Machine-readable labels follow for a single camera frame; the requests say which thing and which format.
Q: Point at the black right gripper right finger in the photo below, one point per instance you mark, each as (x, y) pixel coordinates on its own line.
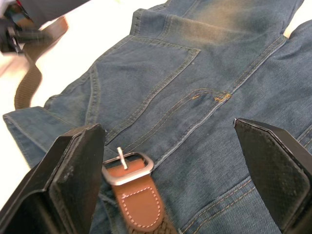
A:
(280, 175)

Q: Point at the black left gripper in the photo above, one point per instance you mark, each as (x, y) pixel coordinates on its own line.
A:
(14, 39)

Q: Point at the blue denim shorts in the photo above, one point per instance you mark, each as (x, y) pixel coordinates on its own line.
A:
(195, 97)

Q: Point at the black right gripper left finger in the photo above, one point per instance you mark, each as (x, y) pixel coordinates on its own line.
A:
(61, 190)

